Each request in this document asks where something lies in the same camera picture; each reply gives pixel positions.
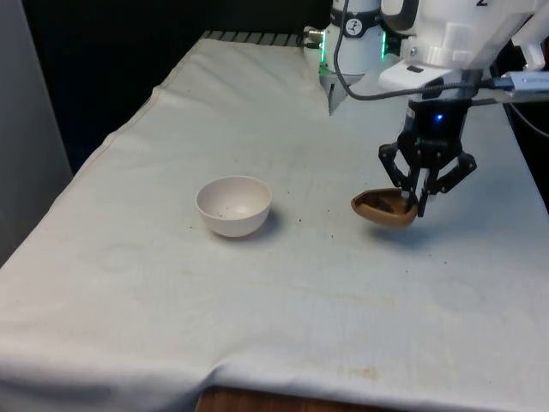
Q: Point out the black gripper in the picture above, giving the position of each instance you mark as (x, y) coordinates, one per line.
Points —
(446, 124)

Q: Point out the brown cup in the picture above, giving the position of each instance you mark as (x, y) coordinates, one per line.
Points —
(386, 219)

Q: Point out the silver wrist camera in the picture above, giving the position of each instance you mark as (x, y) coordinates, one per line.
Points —
(403, 75)

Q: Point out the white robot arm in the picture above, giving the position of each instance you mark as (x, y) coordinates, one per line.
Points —
(356, 51)

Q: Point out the white bowl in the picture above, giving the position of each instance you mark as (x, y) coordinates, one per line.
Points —
(235, 214)

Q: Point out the coffee beans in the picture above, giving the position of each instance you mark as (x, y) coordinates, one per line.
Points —
(386, 202)

